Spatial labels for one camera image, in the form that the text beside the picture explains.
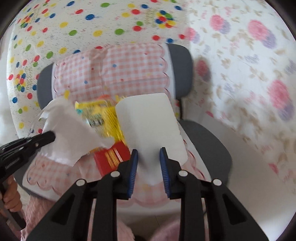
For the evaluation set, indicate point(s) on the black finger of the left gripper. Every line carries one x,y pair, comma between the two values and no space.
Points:
23,148

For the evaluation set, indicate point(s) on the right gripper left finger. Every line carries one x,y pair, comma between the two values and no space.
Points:
89,202

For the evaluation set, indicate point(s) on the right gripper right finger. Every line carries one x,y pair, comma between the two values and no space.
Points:
208,209

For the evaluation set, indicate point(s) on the white paper tissue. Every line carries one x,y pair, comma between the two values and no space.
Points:
74,137

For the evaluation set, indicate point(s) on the white foam block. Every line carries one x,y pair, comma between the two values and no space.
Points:
148,123

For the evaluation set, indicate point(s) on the person's left hand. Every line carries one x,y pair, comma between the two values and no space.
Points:
11,198

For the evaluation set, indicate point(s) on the dark grey chair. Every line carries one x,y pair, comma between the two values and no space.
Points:
185,76

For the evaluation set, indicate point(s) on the red snack box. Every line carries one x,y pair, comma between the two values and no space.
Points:
108,160

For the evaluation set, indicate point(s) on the yellow paper strip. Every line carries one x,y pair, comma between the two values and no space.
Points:
66,94

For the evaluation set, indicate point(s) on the yellow mango snack bag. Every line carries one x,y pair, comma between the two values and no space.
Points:
101,115

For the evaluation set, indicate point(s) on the balloon dotted tablecloth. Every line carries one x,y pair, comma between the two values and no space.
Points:
48,31

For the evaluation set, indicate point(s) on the floral pattern cloth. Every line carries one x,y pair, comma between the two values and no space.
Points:
244,57

